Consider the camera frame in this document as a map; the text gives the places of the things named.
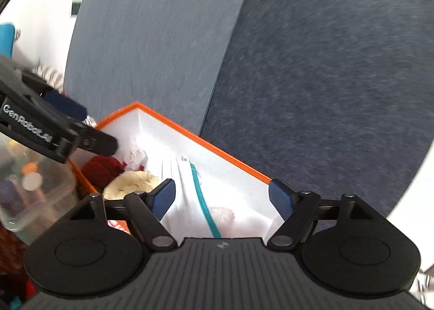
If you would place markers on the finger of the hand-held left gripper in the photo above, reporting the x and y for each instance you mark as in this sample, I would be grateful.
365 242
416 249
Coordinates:
98 144
66 105

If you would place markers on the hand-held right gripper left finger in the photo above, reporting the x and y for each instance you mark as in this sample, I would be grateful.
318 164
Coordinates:
164 199

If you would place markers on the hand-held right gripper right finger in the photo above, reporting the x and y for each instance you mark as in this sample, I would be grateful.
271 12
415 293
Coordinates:
280 200

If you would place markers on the dark red fluffy socks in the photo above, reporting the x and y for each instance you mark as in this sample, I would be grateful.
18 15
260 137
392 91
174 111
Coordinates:
100 171

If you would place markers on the orange cardboard box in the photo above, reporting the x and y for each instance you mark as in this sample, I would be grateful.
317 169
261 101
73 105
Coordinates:
162 134

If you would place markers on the pale pink soft item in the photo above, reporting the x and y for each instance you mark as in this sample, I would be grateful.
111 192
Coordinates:
222 217

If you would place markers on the white cloth with teal stripe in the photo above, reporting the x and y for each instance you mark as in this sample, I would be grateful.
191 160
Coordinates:
190 201

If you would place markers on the cream scrunchie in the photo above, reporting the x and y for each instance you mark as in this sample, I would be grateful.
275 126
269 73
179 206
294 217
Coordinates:
132 183

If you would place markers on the small white crumpled cloth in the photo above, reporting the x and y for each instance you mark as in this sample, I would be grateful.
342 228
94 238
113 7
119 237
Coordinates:
137 159

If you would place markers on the orange capped bottle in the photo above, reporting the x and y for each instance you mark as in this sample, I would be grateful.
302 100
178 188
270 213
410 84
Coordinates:
28 168

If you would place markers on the white capped bottle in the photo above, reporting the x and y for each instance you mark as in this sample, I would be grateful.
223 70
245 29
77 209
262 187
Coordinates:
32 181

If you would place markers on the clear plastic storage box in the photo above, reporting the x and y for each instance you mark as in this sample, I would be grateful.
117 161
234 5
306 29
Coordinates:
51 194

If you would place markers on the dark bottle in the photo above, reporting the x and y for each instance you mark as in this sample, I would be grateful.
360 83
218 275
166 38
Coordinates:
8 194

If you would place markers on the teal blue object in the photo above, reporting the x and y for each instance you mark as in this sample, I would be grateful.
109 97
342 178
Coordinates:
6 40

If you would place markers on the grey smooth headboard panel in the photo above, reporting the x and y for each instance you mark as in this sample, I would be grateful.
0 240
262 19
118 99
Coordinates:
152 42

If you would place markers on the dark grey fabric headboard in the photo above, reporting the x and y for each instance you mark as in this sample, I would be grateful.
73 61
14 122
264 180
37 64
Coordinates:
322 76

